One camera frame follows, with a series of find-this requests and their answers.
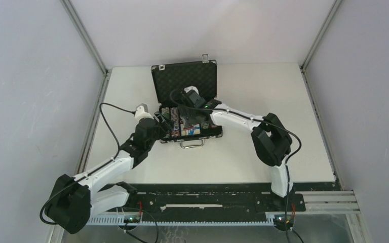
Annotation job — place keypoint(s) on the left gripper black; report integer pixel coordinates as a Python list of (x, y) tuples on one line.
[(165, 123)]

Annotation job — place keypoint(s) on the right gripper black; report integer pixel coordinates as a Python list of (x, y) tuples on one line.
[(185, 110)]

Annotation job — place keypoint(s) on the blue playing card box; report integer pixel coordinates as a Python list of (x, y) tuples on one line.
[(190, 131)]

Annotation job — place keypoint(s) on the black aluminium poker case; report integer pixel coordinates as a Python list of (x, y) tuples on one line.
[(201, 74)]

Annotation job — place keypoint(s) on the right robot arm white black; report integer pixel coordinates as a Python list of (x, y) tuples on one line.
[(272, 142)]

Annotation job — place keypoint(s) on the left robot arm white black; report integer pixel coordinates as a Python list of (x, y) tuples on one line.
[(75, 199)]

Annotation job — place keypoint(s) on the blue-white chip row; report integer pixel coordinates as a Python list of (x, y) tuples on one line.
[(174, 114)]

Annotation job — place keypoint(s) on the green chip row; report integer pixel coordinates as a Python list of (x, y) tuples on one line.
[(165, 111)]

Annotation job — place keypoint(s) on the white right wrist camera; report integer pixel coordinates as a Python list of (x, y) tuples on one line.
[(191, 90)]

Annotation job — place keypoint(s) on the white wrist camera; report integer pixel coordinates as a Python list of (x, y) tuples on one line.
[(191, 90), (141, 112)]

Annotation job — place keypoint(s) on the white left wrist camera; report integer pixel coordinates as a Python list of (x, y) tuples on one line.
[(141, 112)]

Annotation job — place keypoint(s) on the black mounting rail base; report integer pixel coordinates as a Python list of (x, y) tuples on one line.
[(209, 203)]

